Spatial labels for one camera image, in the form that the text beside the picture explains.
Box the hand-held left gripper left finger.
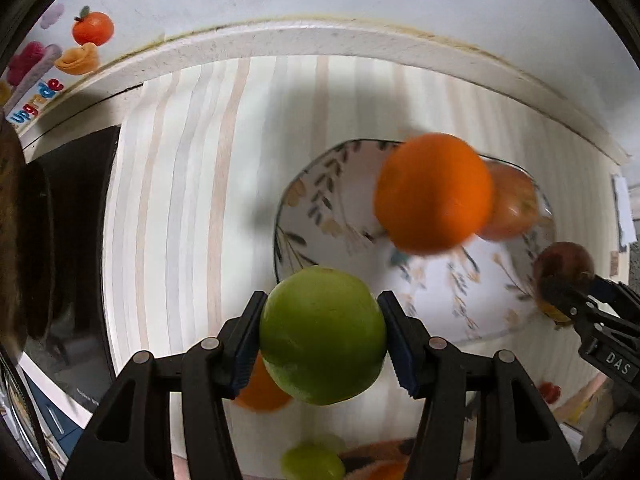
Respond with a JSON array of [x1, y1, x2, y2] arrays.
[[61, 290, 271, 480]]

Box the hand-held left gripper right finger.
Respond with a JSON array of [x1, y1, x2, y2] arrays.
[[376, 290, 583, 480]]

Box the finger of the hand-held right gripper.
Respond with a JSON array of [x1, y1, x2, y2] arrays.
[[590, 274, 640, 322], [539, 275, 601, 332]]

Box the green apple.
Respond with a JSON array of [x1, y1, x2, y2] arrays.
[[258, 266, 388, 407], [280, 441, 347, 480]]

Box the large orange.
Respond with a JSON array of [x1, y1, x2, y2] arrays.
[[374, 132, 496, 256]]

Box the floral ceramic plate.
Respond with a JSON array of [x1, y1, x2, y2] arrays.
[[272, 139, 558, 346]]

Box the white folded cloth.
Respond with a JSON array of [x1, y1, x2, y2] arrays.
[[611, 172, 637, 253]]

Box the black glass cooktop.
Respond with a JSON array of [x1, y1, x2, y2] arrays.
[[20, 125, 123, 413]]

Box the blue cabinet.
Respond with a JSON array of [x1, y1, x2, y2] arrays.
[[20, 370, 93, 466]]

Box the colourful wall stickers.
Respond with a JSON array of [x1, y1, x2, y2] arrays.
[[0, 2, 116, 128]]

